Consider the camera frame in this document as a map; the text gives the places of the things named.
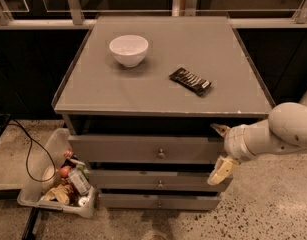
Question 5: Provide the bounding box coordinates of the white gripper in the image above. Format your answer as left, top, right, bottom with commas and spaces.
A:
207, 123, 257, 185

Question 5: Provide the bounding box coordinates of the grey top drawer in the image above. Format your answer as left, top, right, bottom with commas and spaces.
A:
68, 135, 225, 164

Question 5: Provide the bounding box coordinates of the grey drawer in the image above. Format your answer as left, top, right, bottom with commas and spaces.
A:
68, 135, 225, 164
99, 194, 221, 211
87, 170, 232, 192

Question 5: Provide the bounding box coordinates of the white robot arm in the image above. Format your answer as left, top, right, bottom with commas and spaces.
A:
207, 102, 307, 185

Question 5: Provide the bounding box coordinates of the grey drawer cabinet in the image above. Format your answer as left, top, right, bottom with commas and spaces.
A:
53, 17, 274, 197

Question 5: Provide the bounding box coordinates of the grey middle drawer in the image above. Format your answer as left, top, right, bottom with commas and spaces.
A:
87, 170, 232, 192

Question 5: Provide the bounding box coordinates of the grey bottom drawer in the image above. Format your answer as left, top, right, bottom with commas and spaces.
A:
99, 194, 221, 211

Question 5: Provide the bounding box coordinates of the black snack bar wrapper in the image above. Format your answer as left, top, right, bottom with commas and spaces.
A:
169, 68, 211, 97

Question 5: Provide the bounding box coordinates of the white ceramic bowl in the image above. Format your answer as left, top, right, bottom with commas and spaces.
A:
109, 35, 149, 67

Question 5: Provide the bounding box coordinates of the silver drink can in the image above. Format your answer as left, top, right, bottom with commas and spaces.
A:
68, 168, 91, 196

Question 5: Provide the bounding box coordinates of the small red topped bottle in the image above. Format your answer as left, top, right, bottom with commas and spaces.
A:
64, 149, 85, 166

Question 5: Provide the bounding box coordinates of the orange round fruit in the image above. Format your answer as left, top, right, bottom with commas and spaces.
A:
60, 166, 72, 178

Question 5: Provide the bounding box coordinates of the clear plastic bin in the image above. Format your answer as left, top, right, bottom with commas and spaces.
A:
17, 128, 96, 218

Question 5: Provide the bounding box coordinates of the yellow crumpled snack bag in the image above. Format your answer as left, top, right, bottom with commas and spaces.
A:
42, 184, 75, 205

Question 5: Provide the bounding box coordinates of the white cup in bin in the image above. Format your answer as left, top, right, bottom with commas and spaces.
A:
42, 166, 61, 192

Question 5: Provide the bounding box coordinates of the metal railing frame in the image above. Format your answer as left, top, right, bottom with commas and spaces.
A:
0, 0, 307, 30

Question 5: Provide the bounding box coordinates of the black cable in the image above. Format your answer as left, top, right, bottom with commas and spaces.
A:
0, 107, 57, 183

